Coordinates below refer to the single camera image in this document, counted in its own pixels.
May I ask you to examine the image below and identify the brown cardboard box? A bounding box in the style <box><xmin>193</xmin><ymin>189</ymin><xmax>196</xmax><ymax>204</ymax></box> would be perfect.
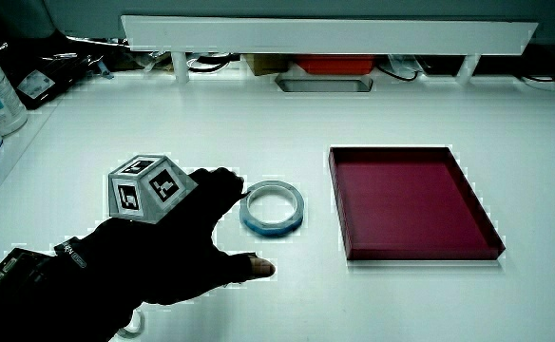
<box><xmin>241</xmin><ymin>53</ymin><xmax>290</xmax><ymax>77</ymax></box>

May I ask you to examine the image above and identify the person's left forearm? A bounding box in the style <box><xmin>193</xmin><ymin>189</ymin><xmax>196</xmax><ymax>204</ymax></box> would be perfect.
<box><xmin>0</xmin><ymin>239</ymin><xmax>141</xmax><ymax>342</ymax></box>

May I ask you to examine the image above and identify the white ring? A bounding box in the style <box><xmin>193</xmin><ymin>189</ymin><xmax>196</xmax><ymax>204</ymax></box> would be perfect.
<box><xmin>113</xmin><ymin>307</ymin><xmax>146</xmax><ymax>340</ymax></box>

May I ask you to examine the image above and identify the orange box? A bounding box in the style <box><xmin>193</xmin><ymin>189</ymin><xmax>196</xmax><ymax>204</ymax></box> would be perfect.
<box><xmin>294</xmin><ymin>54</ymin><xmax>376</xmax><ymax>76</ymax></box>

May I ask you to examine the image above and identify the black bag with white label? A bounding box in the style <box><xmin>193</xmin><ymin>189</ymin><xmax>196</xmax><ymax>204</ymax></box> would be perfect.
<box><xmin>0</xmin><ymin>32</ymin><xmax>105</xmax><ymax>111</ymax></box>

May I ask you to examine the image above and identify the white desk shelf riser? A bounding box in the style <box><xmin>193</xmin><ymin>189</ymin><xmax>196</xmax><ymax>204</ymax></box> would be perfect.
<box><xmin>120</xmin><ymin>14</ymin><xmax>540</xmax><ymax>86</ymax></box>

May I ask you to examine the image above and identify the blue tape roll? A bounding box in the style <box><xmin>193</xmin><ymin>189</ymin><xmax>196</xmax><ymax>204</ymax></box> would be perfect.
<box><xmin>239</xmin><ymin>180</ymin><xmax>306</xmax><ymax>238</ymax></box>

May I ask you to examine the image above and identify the person's left hand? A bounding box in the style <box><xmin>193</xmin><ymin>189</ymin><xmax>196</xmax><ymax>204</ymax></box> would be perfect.
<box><xmin>52</xmin><ymin>154</ymin><xmax>277</xmax><ymax>306</ymax></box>

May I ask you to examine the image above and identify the dark red tray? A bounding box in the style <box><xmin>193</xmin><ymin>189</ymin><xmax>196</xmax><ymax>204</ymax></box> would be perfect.
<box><xmin>327</xmin><ymin>145</ymin><xmax>507</xmax><ymax>262</ymax></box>

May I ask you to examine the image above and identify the black cable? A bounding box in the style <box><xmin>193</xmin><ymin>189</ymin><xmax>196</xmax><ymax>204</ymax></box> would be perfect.
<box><xmin>186</xmin><ymin>54</ymin><xmax>234</xmax><ymax>74</ymax></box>
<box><xmin>375</xmin><ymin>60</ymin><xmax>424</xmax><ymax>83</ymax></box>

